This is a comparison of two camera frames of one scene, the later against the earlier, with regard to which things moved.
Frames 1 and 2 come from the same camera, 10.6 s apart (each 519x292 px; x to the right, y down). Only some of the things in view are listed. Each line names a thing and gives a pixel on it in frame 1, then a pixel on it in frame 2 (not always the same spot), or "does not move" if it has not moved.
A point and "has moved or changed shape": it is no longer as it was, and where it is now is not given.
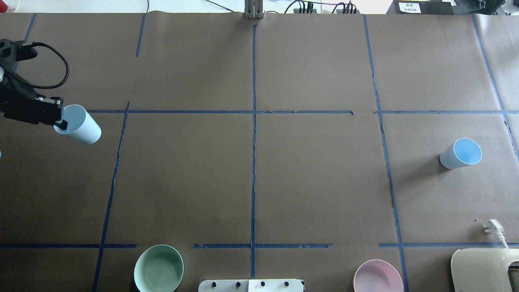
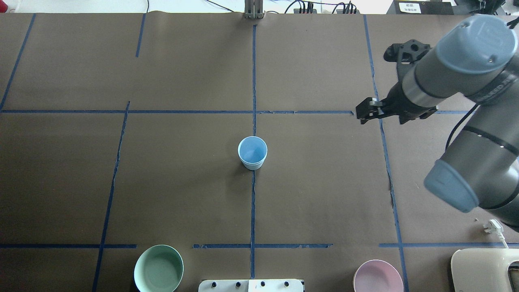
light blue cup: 464,151 has moved or changed shape
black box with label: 421,7 does not move
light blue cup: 81,127 → 253,166
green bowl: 159,268 does not move
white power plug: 496,227 does not move
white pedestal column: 251,285 does not move
